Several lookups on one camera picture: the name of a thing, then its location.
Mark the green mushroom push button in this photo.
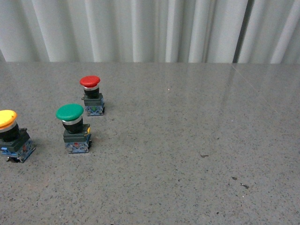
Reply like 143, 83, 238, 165
56, 104, 91, 154

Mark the white pleated curtain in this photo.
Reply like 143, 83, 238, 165
0, 0, 300, 63

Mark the red mushroom push button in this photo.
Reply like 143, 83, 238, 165
80, 75, 105, 116

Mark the yellow mushroom push button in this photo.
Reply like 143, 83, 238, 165
0, 110, 36, 163

